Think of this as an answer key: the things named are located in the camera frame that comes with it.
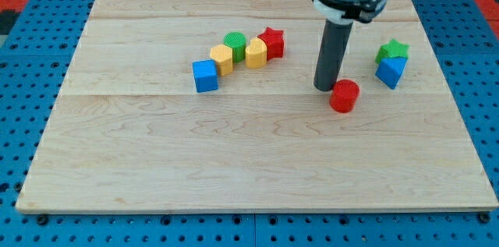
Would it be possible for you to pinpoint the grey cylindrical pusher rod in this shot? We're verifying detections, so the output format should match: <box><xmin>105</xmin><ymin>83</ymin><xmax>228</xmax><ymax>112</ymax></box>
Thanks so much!
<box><xmin>313</xmin><ymin>19</ymin><xmax>352</xmax><ymax>91</ymax></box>

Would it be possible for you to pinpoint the red cylinder block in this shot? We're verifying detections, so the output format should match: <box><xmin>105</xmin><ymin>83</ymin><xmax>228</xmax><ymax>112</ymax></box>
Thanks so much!
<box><xmin>330</xmin><ymin>79</ymin><xmax>360</xmax><ymax>113</ymax></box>

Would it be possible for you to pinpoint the green star block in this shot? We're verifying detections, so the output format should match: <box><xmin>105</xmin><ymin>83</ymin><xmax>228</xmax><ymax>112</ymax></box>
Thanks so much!
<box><xmin>375</xmin><ymin>39</ymin><xmax>409</xmax><ymax>64</ymax></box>

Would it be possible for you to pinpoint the red star block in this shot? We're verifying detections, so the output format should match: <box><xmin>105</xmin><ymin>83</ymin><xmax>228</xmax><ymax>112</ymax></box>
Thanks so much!
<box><xmin>257</xmin><ymin>26</ymin><xmax>285</xmax><ymax>60</ymax></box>

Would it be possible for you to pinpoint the blue triangle block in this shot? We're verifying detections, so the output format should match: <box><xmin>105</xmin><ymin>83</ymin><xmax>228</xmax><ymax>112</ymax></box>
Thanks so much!
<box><xmin>375</xmin><ymin>57</ymin><xmax>408</xmax><ymax>90</ymax></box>

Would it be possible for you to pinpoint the yellow heart block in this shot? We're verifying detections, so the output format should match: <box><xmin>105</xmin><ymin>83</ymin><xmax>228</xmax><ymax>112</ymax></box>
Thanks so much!
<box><xmin>245</xmin><ymin>37</ymin><xmax>267</xmax><ymax>69</ymax></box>

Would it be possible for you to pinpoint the green cylinder block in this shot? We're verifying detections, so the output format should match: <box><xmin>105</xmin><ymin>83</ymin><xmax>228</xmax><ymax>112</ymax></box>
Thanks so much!
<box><xmin>223</xmin><ymin>31</ymin><xmax>246</xmax><ymax>62</ymax></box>

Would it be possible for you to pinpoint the yellow hexagon block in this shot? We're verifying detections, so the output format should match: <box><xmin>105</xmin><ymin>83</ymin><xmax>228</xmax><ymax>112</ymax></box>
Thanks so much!
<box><xmin>210</xmin><ymin>44</ymin><xmax>233</xmax><ymax>76</ymax></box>

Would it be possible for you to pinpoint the blue cube block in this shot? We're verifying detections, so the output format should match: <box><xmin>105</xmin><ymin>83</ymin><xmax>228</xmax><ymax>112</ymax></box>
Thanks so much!
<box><xmin>192</xmin><ymin>59</ymin><xmax>218</xmax><ymax>93</ymax></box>

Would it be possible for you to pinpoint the light wooden board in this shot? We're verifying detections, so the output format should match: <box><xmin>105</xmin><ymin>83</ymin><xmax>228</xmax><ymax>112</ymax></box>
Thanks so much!
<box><xmin>16</xmin><ymin>0</ymin><xmax>498</xmax><ymax>214</ymax></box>

